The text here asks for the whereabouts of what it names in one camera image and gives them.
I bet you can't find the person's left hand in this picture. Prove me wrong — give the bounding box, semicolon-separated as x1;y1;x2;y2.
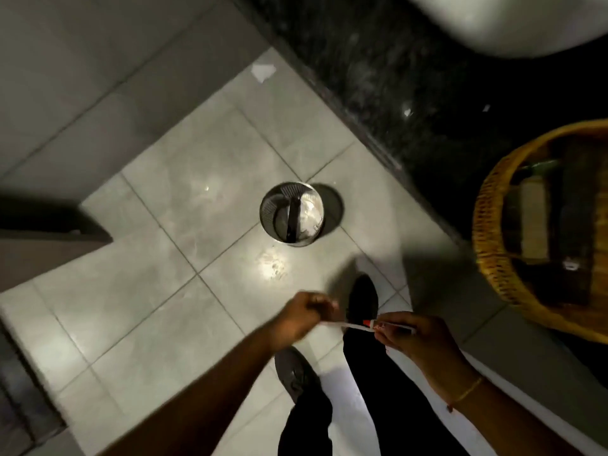
267;291;340;353

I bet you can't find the person's right hand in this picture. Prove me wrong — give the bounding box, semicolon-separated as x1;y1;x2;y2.
374;311;479;405

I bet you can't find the white stick with red band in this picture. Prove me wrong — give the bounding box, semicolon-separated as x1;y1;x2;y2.
321;319;417;335

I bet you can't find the person's right forearm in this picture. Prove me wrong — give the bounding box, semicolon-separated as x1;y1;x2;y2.
446;375;571;456

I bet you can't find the person's left forearm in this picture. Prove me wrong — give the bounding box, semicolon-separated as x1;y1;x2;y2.
97;327;286;456

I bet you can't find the black shoe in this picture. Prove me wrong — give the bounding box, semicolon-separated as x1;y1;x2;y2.
345;274;380;329

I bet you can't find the grey shoe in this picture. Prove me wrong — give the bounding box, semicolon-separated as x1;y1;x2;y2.
274;346;322;405

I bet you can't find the black right trouser leg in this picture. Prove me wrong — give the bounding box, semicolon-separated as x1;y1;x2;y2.
342;327;472;456

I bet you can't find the black trouser leg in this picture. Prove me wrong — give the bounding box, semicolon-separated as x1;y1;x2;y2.
277;384;333;456
342;327;472;456

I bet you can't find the round metal waste bin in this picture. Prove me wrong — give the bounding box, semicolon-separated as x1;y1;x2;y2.
259;181;326;247

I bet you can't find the black left trouser leg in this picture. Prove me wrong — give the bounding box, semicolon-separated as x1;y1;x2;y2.
277;384;333;456

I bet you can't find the woven wicker basket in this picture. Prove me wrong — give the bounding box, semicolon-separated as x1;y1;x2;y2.
472;119;608;345

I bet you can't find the white packet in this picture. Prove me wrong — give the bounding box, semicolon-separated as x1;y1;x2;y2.
519;177;553;262

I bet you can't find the dark flat packet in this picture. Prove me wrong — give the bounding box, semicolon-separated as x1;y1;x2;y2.
557;137;600;304

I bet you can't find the white paper scrap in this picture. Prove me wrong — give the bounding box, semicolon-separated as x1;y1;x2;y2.
250;62;277;84

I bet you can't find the white ceramic sink basin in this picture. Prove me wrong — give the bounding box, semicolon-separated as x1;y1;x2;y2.
404;0;608;59

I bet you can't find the gold bracelet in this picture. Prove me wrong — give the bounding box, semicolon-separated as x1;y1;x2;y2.
446;376;485;413

